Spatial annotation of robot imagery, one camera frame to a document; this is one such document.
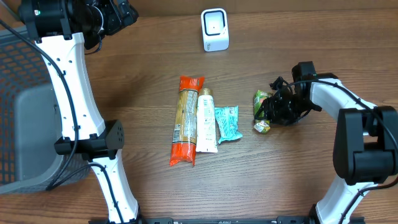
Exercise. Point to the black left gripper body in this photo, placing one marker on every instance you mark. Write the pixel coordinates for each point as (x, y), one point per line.
(113, 21)

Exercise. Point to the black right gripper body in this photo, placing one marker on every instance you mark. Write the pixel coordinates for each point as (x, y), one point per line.
(290, 111)

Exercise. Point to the green yellow snack pouch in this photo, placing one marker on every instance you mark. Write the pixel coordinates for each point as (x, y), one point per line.
(262, 126)

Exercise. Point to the teal snack packet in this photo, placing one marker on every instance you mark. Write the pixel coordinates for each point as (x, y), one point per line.
(227, 119)

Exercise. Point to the white tube with gold cap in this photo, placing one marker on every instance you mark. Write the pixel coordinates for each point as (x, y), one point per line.
(206, 123)

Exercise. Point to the orange spaghetti pack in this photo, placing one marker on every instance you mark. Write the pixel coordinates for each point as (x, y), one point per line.
(184, 140)

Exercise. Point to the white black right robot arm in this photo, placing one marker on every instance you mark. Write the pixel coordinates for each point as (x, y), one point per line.
(365, 145)

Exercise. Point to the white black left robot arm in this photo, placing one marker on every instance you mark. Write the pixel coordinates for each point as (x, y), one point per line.
(63, 32)

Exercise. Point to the white barcode scanner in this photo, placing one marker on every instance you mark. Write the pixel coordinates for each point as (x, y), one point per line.
(215, 32)

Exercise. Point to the grey plastic shopping basket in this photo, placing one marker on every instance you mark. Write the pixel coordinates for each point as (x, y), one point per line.
(30, 123)

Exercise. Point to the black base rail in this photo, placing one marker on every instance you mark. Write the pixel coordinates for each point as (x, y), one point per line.
(217, 220)

